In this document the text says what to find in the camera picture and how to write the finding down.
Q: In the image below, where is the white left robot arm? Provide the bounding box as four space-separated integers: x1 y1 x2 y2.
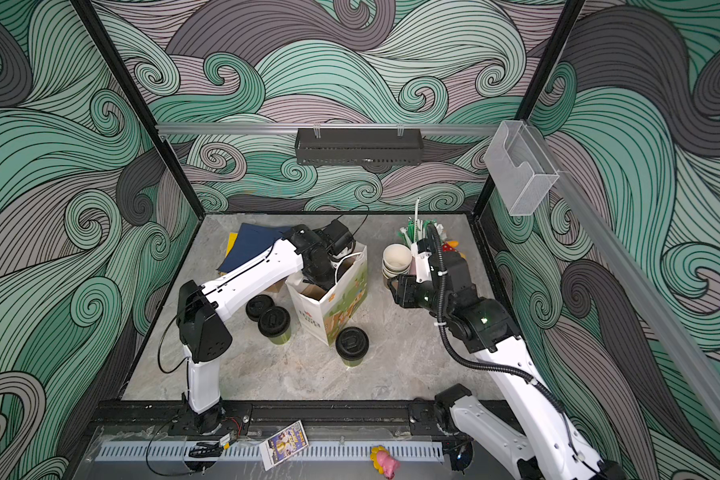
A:
176 220 354 435

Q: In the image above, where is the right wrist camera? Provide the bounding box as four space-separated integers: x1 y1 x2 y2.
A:
410 239 440 284

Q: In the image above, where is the white paper takeout bag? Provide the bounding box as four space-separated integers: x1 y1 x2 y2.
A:
285 243 369 346

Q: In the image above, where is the aluminium wall rail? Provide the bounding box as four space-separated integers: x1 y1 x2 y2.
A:
155 122 499 137

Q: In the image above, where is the stack of green paper cups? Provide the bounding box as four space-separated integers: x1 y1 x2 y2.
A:
382 244 413 288

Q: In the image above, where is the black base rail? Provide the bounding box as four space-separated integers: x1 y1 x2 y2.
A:
91 399 457 437

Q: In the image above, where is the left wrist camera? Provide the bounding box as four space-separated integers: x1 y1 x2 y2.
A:
320 219 355 259

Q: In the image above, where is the stack of black cup lids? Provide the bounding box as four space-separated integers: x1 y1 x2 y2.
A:
245 294 275 322

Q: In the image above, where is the black plastic cup lid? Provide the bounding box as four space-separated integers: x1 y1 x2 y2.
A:
258 306 291 339

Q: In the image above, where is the pink yellow toy figure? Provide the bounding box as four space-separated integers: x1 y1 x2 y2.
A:
370 446 400 480

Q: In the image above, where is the navy blue napkin stack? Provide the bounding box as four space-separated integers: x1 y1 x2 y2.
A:
218 223 291 274

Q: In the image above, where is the green paper coffee cup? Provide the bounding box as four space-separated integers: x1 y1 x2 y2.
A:
269 329 292 345

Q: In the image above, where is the black corner frame post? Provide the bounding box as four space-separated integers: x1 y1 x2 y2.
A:
70 0 205 221
473 1 585 219

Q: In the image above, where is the clear acrylic wall holder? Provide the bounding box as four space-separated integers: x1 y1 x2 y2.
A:
483 120 559 217

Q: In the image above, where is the white slotted cable duct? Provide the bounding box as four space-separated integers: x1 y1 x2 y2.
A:
95 440 445 464

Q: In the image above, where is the brown pulp cup carrier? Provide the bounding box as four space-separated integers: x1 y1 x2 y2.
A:
296 283 326 302

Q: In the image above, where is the black corner frame post left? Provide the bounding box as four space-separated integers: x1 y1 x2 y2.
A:
70 0 205 221

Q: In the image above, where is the black corner frame post right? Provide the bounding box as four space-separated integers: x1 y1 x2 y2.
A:
473 1 585 219

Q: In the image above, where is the wrapped straws bundle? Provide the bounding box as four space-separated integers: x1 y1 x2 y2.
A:
397 197 446 247

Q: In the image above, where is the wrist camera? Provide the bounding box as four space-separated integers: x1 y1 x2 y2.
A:
320 219 355 259
410 239 440 284

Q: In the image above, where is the colourful picture card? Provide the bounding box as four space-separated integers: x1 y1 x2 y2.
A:
258 420 309 471

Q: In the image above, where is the black wall shelf tray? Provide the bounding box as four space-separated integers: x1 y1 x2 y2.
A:
294 129 424 166

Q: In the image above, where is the red yellow plush toy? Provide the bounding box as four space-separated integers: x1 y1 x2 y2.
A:
442 240 459 252

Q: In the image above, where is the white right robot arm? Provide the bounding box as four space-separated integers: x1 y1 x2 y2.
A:
387 275 626 479

